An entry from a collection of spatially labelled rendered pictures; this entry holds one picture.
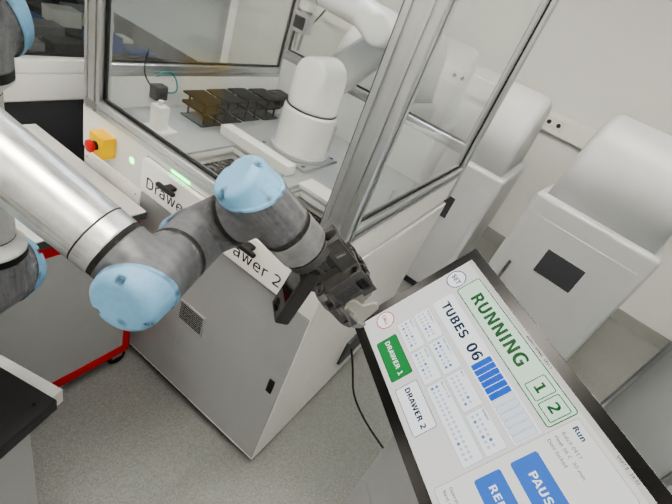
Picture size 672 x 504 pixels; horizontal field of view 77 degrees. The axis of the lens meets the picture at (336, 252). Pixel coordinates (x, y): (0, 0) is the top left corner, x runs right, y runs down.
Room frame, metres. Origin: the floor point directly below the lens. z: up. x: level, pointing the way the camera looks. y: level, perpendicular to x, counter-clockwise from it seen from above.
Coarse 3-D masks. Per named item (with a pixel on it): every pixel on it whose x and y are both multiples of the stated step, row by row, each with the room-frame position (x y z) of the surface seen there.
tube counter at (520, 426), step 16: (464, 352) 0.60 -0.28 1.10; (480, 352) 0.60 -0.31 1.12; (480, 368) 0.57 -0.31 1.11; (496, 368) 0.56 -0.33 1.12; (480, 384) 0.54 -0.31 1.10; (496, 384) 0.54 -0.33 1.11; (496, 400) 0.51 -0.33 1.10; (512, 400) 0.51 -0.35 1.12; (512, 416) 0.49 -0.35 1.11; (528, 416) 0.48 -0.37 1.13; (512, 432) 0.47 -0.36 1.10; (528, 432) 0.46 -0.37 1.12
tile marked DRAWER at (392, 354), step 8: (392, 336) 0.66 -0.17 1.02; (376, 344) 0.66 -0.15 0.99; (384, 344) 0.65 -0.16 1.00; (392, 344) 0.65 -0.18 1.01; (400, 344) 0.64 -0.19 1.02; (384, 352) 0.63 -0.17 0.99; (392, 352) 0.63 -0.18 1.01; (400, 352) 0.63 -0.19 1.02; (384, 360) 0.62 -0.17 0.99; (392, 360) 0.62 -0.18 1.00; (400, 360) 0.61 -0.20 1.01; (392, 368) 0.60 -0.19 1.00; (400, 368) 0.60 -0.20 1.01; (408, 368) 0.59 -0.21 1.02; (392, 376) 0.58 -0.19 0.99; (400, 376) 0.58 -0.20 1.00
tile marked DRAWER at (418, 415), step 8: (408, 384) 0.56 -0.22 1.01; (416, 384) 0.56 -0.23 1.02; (400, 392) 0.55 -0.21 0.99; (408, 392) 0.55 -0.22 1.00; (416, 392) 0.55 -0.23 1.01; (400, 400) 0.54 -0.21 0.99; (408, 400) 0.54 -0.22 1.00; (416, 400) 0.53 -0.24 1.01; (424, 400) 0.53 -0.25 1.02; (408, 408) 0.52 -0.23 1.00; (416, 408) 0.52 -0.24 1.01; (424, 408) 0.52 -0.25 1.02; (408, 416) 0.51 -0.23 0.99; (416, 416) 0.51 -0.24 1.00; (424, 416) 0.51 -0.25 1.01; (432, 416) 0.50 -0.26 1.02; (408, 424) 0.50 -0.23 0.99; (416, 424) 0.50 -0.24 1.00; (424, 424) 0.49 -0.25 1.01; (432, 424) 0.49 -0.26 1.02; (416, 432) 0.48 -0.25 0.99; (424, 432) 0.48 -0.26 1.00
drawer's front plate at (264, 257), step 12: (252, 240) 0.92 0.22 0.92; (228, 252) 0.94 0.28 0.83; (240, 252) 0.93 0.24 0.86; (264, 252) 0.90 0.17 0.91; (240, 264) 0.92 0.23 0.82; (252, 264) 0.91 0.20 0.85; (264, 264) 0.90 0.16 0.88; (276, 264) 0.88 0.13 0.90; (264, 276) 0.89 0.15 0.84; (276, 276) 0.88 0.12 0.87; (276, 288) 0.88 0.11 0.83
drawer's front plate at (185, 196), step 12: (144, 168) 1.08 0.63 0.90; (156, 168) 1.06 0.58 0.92; (144, 180) 1.08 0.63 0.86; (156, 180) 1.06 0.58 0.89; (168, 180) 1.04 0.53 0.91; (180, 180) 1.04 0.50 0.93; (156, 192) 1.05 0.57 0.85; (180, 192) 1.02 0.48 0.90; (192, 192) 1.01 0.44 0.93; (168, 204) 1.03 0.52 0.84; (180, 204) 1.02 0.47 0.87; (192, 204) 1.00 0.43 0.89
